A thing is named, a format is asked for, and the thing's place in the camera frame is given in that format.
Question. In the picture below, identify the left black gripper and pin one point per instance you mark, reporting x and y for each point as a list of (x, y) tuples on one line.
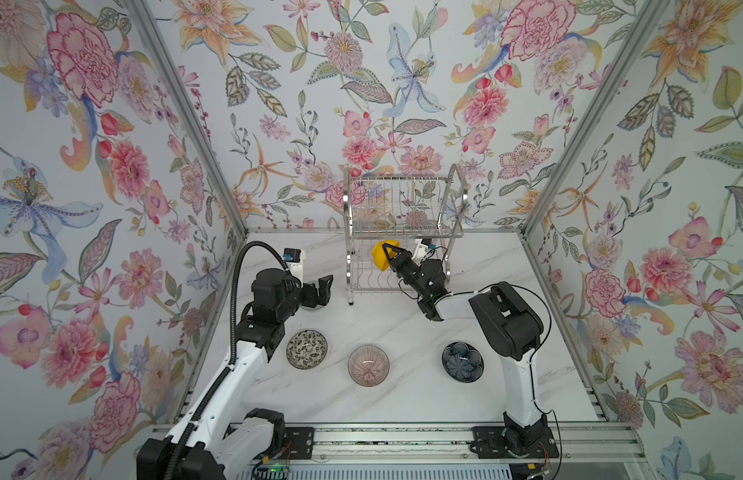
[(322, 295)]

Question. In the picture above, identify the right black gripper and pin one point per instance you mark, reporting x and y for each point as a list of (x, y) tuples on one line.
[(402, 262)]

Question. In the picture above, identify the steel two-tier dish rack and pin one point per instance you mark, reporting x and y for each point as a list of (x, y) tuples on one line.
[(401, 208)]

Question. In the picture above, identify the dark blue patterned bowl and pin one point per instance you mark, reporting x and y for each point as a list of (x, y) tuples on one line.
[(462, 362)]

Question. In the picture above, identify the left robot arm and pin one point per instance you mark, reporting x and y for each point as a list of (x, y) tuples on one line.
[(205, 443)]

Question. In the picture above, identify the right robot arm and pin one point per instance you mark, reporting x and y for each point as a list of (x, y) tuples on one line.
[(513, 331)]

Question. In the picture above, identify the green glass bowl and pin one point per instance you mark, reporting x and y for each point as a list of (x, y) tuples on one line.
[(314, 304)]

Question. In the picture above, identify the black white speckled bowl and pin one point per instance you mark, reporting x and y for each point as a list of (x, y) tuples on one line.
[(306, 349)]

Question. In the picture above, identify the pink glass bowl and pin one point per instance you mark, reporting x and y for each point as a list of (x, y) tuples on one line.
[(368, 366)]

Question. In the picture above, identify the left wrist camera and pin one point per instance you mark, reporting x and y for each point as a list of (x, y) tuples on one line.
[(294, 260)]

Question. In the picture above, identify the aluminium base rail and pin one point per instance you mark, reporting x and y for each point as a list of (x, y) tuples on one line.
[(418, 443)]

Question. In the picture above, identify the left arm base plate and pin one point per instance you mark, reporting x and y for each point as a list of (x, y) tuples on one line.
[(292, 443)]

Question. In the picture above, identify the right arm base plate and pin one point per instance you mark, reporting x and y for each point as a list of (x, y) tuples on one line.
[(512, 442)]

